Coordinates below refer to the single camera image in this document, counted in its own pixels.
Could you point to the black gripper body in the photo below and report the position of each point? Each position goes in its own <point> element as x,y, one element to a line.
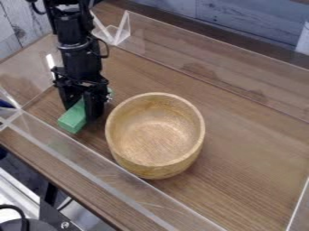
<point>79,75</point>

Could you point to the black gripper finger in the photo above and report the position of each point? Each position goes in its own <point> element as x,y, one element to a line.
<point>70,95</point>
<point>94,98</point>

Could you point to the green rectangular block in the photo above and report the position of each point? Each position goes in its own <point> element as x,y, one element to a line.
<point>72,120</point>

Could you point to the brown wooden bowl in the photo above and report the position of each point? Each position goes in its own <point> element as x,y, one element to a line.
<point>154,134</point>

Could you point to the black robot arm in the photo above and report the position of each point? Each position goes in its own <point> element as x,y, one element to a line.
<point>71,21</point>

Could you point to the clear acrylic tray wall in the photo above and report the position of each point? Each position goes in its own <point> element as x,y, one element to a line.
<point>248,184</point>

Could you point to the black metal bracket with screw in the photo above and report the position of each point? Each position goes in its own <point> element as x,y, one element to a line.
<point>55,219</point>

